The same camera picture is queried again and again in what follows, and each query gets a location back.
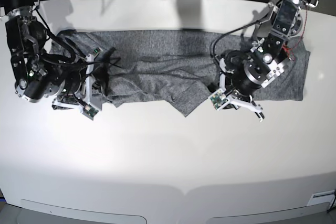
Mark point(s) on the grey long-sleeve T-shirt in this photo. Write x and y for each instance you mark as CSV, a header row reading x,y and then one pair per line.
x,y
153,65

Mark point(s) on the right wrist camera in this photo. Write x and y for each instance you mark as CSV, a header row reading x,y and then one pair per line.
x,y
89,111

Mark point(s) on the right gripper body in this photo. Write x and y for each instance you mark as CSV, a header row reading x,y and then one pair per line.
x,y
77,90

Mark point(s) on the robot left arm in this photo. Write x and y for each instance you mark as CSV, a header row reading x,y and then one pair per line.
x,y
269,43

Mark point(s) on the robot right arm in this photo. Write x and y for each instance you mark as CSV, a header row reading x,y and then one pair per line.
x,y
46,66

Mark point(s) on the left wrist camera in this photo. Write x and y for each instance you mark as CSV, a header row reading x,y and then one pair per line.
x,y
219,99

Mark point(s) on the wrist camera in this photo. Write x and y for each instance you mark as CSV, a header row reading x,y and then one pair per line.
x,y
219,99
89,111

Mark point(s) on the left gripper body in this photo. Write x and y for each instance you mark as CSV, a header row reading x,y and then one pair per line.
x,y
237,83

